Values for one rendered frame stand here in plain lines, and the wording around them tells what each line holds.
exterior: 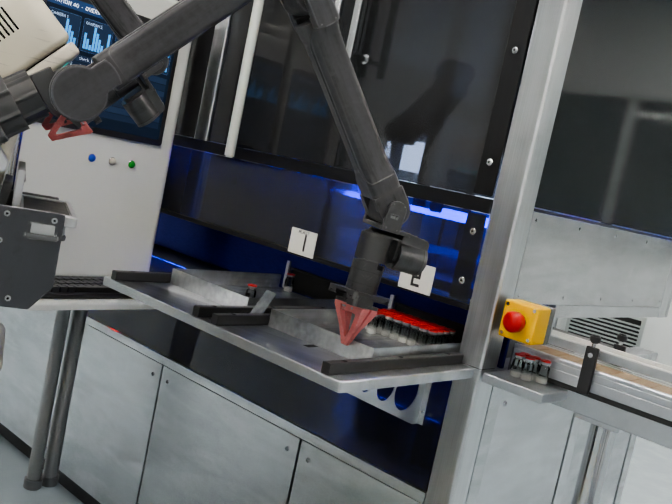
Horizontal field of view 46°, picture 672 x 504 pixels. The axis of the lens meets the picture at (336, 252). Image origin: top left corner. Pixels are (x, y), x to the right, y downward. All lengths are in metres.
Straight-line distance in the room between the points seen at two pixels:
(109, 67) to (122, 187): 0.95
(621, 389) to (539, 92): 0.57
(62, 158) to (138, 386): 0.72
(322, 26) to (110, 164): 0.96
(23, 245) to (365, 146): 0.57
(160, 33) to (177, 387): 1.22
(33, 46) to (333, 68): 0.47
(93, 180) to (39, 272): 0.75
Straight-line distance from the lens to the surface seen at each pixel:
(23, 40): 1.34
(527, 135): 1.54
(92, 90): 1.18
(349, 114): 1.31
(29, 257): 1.33
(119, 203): 2.11
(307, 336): 1.47
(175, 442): 2.23
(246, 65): 1.99
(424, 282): 1.63
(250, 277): 1.94
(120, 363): 2.42
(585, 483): 1.66
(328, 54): 1.29
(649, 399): 1.55
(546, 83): 1.55
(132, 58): 1.20
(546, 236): 1.66
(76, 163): 2.02
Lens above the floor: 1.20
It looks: 6 degrees down
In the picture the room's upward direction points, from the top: 12 degrees clockwise
